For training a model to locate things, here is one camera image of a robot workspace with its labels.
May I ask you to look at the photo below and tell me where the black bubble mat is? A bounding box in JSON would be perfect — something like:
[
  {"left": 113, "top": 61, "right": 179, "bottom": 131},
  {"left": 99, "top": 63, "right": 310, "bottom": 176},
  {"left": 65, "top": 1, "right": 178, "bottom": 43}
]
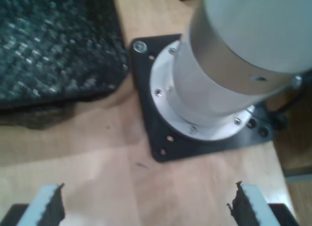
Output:
[{"left": 0, "top": 0, "right": 129, "bottom": 129}]

